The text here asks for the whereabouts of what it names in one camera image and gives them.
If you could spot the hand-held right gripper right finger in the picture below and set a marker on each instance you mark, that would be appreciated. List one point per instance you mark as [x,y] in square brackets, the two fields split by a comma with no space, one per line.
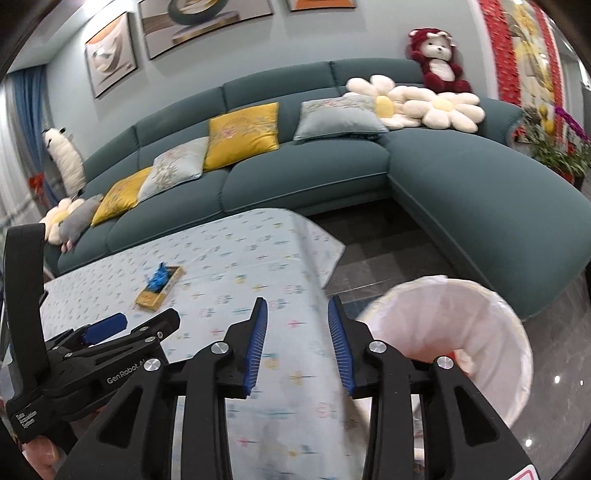
[339,341]

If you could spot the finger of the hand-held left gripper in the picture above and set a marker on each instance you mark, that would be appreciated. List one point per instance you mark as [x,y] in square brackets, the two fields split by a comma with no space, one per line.
[124,364]
[106,328]

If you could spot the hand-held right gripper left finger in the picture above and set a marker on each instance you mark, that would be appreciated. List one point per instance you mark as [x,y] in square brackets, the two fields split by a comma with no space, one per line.
[256,341]

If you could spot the trash bin with white liner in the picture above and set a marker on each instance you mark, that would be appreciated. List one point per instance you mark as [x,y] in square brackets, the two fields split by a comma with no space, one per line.
[485,332]

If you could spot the person's left hand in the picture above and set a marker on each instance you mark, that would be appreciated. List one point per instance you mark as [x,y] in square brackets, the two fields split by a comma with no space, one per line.
[41,450]

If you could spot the golden rectangular box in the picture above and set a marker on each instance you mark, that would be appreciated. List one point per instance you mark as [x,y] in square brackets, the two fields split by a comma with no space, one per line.
[152,300]

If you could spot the blue crumpled wrapper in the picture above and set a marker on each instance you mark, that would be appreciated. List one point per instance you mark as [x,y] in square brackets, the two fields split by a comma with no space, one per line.
[159,279]

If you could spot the white daisy flower cushion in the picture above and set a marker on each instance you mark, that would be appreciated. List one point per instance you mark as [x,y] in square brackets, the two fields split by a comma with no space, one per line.
[53,219]
[383,101]
[448,110]

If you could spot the light blue floral tablecloth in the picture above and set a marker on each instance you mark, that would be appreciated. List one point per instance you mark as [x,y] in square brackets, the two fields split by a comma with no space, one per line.
[231,258]

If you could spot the grey plush toy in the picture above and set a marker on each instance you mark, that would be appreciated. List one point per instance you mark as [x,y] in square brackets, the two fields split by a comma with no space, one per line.
[76,221]

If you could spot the red curtain bow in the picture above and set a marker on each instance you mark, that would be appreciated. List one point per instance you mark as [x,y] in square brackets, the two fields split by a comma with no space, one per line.
[36,184]

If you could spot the white sheer curtain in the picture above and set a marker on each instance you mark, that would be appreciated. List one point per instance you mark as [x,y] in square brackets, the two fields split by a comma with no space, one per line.
[11,184]

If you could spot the yellow embroidered pillow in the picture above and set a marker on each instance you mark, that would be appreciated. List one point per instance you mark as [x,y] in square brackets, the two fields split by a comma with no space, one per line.
[120,198]
[242,136]

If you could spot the long white plush toy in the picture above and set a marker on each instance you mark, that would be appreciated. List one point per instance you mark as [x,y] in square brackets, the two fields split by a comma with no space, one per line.
[67,161]

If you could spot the teal sectional sofa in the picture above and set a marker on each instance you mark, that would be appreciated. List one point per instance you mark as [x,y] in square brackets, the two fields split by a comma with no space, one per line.
[300,184]

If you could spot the light blue embroidered pillow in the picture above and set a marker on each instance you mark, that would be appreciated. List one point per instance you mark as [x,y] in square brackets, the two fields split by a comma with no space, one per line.
[175,168]
[337,117]

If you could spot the blue curtain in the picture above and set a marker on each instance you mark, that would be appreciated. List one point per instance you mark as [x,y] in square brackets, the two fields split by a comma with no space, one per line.
[25,101]

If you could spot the potted flowering plant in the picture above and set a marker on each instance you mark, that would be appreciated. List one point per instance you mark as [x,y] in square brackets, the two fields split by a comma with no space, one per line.
[561,147]

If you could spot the red monkey plush toy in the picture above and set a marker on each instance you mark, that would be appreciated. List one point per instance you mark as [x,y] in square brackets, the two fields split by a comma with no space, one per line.
[438,60]

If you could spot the red decorative garland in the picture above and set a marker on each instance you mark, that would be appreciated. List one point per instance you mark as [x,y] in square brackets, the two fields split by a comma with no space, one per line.
[503,55]

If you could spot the small framed wall picture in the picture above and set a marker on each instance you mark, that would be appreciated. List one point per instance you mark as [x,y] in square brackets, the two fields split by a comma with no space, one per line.
[111,53]

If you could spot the wide framed wall picture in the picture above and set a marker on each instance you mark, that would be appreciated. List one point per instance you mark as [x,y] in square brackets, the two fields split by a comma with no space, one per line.
[203,27]

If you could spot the orange framed wall picture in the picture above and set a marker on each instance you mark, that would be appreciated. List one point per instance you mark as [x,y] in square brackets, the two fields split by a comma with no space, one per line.
[323,3]

